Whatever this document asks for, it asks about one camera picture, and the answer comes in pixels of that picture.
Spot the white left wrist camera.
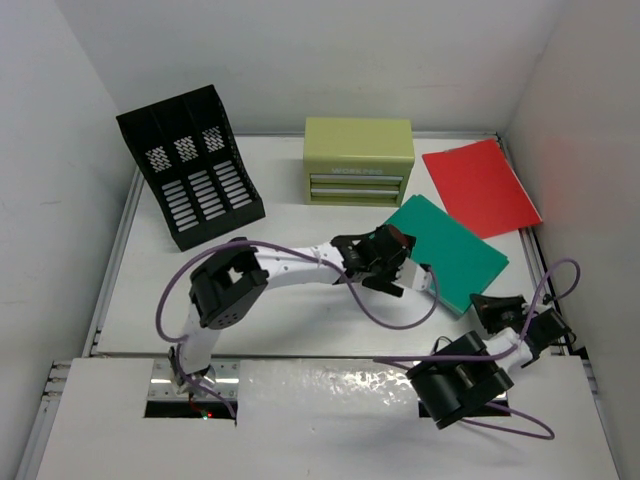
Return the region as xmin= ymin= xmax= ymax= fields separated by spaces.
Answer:
xmin=396 ymin=259 xmax=433 ymax=292

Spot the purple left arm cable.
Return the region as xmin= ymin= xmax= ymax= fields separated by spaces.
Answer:
xmin=156 ymin=241 xmax=441 ymax=416

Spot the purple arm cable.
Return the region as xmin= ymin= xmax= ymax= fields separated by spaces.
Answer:
xmin=373 ymin=257 xmax=583 ymax=441
xmin=156 ymin=241 xmax=441 ymax=416

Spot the green notebook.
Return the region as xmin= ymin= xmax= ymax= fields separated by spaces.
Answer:
xmin=387 ymin=195 xmax=509 ymax=317

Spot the red folder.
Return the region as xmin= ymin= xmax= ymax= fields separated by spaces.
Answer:
xmin=422 ymin=139 xmax=542 ymax=239

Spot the green metal drawer toolbox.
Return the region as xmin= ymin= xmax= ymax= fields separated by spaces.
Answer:
xmin=302 ymin=117 xmax=415 ymax=207

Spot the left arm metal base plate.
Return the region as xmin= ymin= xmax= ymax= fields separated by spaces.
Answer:
xmin=147 ymin=359 xmax=240 ymax=402

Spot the black three-slot file organizer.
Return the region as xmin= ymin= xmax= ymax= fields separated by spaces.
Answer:
xmin=116 ymin=85 xmax=266 ymax=251

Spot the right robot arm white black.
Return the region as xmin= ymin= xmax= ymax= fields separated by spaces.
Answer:
xmin=407 ymin=294 xmax=572 ymax=430

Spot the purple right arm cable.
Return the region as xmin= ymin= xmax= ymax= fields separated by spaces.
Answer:
xmin=373 ymin=257 xmax=583 ymax=441

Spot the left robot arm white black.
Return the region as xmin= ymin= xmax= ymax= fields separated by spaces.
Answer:
xmin=169 ymin=225 xmax=431 ymax=393

